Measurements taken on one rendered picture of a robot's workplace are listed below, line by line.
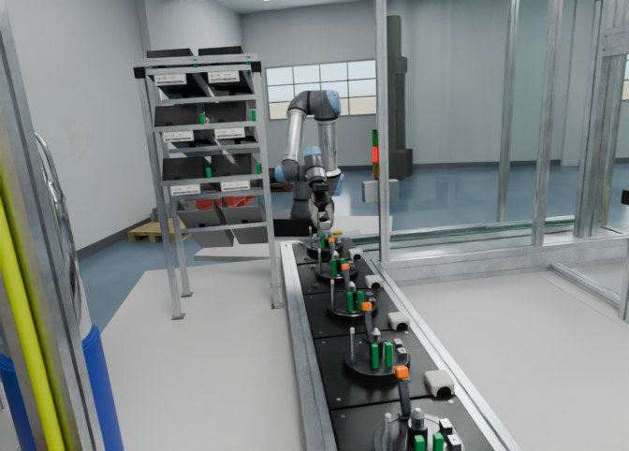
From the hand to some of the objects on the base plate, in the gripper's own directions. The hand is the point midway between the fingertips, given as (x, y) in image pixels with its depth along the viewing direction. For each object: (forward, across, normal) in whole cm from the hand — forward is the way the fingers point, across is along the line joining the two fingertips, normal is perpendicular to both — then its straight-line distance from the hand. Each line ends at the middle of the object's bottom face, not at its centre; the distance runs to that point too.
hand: (324, 224), depth 158 cm
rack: (+24, +36, -5) cm, 44 cm away
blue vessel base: (+68, +60, +46) cm, 102 cm away
